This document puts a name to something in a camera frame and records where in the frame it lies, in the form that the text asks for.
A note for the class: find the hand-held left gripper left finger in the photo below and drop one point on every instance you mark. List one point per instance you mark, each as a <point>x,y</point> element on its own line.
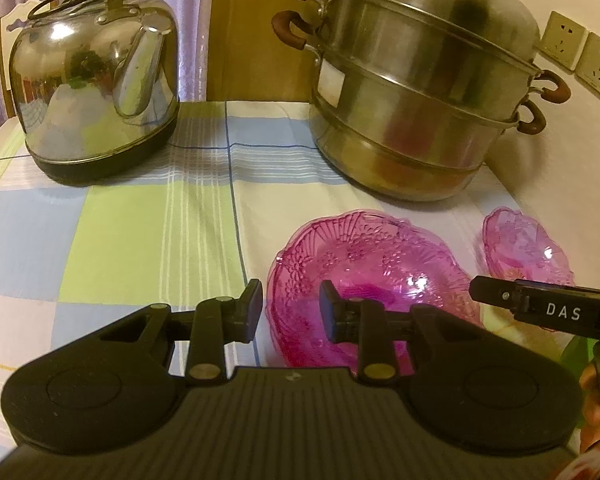
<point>253,306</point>

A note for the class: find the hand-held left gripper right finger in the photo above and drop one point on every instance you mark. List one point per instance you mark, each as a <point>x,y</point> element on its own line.
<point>328,311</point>

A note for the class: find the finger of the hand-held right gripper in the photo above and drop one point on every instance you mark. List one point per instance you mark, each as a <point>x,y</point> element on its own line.
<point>495,292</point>

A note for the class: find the green bowl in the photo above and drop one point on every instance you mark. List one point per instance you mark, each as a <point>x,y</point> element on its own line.
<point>577,355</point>

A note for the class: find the pink transparent patterned bowl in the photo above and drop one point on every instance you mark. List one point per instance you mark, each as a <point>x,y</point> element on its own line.
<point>520,245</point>
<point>380,255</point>

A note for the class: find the person's right hand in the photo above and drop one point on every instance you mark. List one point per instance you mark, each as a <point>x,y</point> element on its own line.
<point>592,410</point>

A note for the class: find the checked tablecloth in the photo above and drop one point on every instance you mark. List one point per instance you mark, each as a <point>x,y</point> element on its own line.
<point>130,240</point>

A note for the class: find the stainless steel steamer pot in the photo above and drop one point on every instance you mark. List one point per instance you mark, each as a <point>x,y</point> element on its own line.
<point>420,85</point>

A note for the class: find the wooden door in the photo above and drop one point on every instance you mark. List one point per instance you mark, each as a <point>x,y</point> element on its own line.
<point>250,35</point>

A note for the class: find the stainless steel kettle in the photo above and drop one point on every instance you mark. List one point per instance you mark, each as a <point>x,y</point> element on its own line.
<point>80,85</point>

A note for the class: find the white wooden chair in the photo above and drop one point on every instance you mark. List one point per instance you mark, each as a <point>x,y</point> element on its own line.
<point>5,35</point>

